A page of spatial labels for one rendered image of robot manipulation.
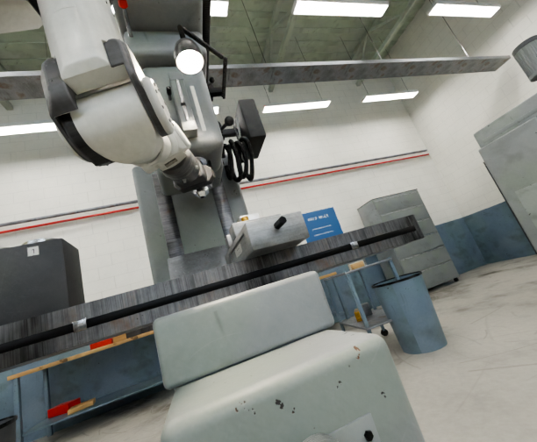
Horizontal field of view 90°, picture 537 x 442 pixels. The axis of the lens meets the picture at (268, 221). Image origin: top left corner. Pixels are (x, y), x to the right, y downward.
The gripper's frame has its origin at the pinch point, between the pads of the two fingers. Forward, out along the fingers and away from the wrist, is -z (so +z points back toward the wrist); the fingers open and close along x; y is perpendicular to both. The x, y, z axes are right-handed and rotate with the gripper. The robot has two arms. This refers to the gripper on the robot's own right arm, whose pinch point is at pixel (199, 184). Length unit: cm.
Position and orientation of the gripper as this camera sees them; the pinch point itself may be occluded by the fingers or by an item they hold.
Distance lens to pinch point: 88.6
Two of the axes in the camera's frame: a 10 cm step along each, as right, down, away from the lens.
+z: -1.2, -2.4, -9.6
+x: -9.5, 3.2, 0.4
